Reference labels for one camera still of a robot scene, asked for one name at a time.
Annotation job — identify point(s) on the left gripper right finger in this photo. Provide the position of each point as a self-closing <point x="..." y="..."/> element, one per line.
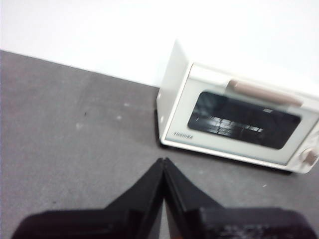
<point x="211" y="221"/>

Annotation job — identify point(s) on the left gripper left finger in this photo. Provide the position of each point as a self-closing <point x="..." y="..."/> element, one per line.
<point x="119" y="219"/>

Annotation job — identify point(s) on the glass oven door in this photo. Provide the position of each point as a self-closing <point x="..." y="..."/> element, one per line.
<point x="249" y="154"/>

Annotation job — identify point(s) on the beige oven timer knob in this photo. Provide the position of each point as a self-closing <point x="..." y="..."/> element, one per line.
<point x="310" y="157"/>

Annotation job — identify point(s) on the white toaster oven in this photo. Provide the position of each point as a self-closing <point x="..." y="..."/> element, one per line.
<point x="174" y="99"/>

